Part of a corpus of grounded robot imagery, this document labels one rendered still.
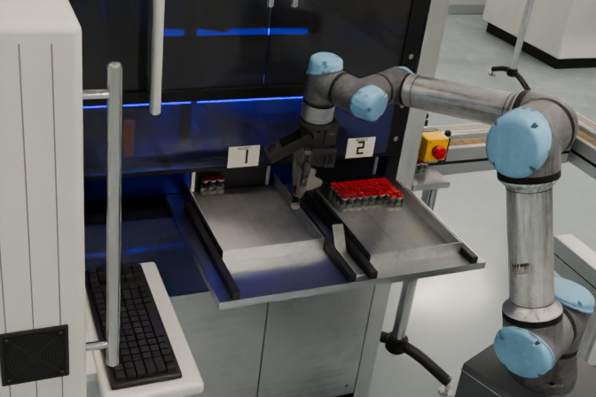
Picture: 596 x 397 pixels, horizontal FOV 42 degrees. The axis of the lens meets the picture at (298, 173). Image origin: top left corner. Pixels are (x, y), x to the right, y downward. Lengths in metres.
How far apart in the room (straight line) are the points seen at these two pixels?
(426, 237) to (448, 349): 1.15
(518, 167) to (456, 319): 1.91
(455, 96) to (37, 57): 0.87
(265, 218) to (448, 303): 1.53
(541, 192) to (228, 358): 1.22
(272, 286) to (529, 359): 0.57
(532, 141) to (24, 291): 0.91
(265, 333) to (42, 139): 1.29
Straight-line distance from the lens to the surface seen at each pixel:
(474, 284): 3.55
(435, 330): 3.21
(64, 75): 1.21
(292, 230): 1.97
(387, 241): 1.99
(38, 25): 1.19
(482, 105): 1.64
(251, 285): 1.76
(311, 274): 1.82
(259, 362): 2.44
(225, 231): 1.94
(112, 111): 1.25
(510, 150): 1.45
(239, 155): 1.99
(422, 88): 1.70
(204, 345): 2.32
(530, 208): 1.50
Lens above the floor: 1.90
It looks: 27 degrees down
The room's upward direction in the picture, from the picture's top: 7 degrees clockwise
